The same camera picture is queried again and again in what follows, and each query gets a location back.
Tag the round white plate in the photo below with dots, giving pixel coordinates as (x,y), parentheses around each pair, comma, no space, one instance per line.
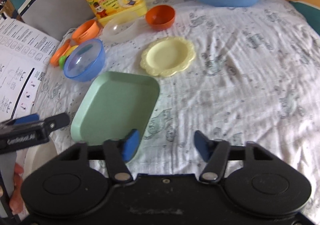
(37,156)

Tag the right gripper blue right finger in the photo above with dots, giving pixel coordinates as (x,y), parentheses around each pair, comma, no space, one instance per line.
(215,153)

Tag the dark orange small bowl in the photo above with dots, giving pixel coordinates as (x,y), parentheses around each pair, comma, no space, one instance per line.
(160,17)

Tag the person's left hand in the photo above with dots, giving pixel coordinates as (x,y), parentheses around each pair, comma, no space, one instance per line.
(16,201)

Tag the light green toy fruit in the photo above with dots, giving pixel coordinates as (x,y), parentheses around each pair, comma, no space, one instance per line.
(62,60)

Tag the white instruction sheet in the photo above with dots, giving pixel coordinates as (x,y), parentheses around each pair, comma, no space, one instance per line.
(25,56)

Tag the white patterned cloth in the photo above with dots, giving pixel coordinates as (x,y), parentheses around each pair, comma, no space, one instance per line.
(255,77)

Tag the clear plastic bowl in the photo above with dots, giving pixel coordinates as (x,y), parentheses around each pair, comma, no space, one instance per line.
(121,28)

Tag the orange round cup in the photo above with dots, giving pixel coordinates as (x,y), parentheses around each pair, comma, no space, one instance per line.
(88,30)

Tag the square green plate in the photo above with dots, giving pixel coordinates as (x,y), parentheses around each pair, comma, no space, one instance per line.
(115,104)

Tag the yellow flower-shaped saucer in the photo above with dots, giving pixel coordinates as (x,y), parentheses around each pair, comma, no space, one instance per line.
(168,56)

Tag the orange shallow dish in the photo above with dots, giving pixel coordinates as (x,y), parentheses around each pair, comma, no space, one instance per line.
(54,61)

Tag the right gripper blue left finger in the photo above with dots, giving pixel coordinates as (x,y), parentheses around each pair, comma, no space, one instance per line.
(117,153)

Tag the blue translucent bowl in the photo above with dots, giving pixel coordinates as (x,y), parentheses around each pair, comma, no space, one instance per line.
(86,61)

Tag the yellow toy banana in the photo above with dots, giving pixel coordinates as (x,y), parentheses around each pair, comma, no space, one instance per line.
(70,50)

